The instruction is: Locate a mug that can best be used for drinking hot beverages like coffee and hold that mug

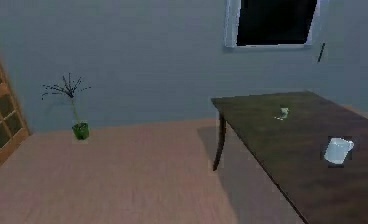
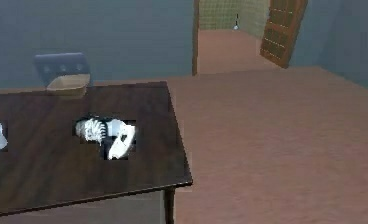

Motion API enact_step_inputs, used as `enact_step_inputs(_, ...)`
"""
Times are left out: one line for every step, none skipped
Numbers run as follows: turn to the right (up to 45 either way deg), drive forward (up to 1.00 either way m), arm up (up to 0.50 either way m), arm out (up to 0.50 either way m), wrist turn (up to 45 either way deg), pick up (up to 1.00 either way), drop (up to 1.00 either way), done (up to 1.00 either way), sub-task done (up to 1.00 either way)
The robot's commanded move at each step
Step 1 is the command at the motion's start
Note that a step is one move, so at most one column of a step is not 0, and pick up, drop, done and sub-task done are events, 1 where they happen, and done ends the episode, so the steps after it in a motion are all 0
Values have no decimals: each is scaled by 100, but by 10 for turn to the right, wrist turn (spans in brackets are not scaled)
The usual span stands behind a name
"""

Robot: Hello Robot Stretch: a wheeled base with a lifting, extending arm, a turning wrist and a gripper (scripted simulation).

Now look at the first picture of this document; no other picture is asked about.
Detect white mug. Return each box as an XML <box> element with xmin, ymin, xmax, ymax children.
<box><xmin>323</xmin><ymin>137</ymin><xmax>355</xmax><ymax>166</ymax></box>

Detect small pale green cup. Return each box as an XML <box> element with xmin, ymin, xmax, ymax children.
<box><xmin>274</xmin><ymin>106</ymin><xmax>290</xmax><ymax>121</ymax></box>

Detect house plant in green pot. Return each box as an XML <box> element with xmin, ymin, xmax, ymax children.
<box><xmin>41</xmin><ymin>72</ymin><xmax>92</xmax><ymax>141</ymax></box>

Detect dark wooden table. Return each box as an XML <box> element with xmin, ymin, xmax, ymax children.
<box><xmin>210</xmin><ymin>91</ymin><xmax>368</xmax><ymax>224</ymax></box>

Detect white framed window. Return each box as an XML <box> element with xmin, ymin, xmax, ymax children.
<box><xmin>224</xmin><ymin>0</ymin><xmax>321</xmax><ymax>49</ymax></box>

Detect wooden door with glass panes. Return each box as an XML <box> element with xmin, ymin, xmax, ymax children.
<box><xmin>0</xmin><ymin>42</ymin><xmax>30</xmax><ymax>174</ymax></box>

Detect black door handle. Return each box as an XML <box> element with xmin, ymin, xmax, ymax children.
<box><xmin>317</xmin><ymin>42</ymin><xmax>326</xmax><ymax>64</ymax></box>

